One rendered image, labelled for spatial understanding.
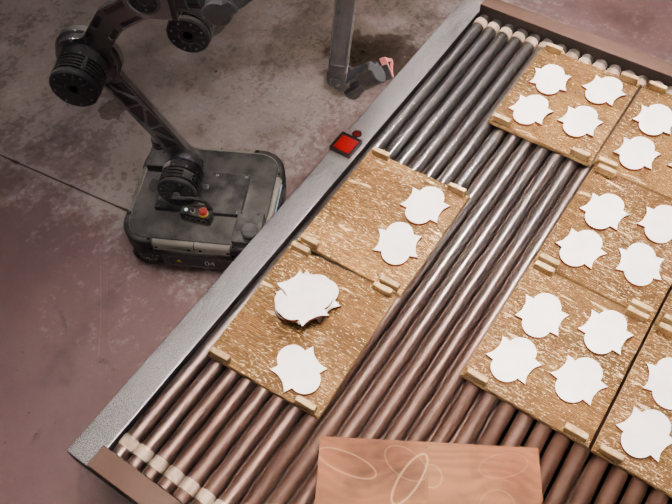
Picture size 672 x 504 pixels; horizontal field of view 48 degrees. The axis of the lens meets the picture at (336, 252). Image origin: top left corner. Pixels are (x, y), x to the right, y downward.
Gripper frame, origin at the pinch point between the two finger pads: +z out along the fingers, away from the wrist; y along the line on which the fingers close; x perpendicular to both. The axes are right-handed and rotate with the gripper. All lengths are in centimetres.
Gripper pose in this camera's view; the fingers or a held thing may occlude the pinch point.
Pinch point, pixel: (378, 65)
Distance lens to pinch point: 245.1
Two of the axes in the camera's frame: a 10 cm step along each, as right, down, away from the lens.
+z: 4.4, -5.5, 7.1
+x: -4.1, -8.3, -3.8
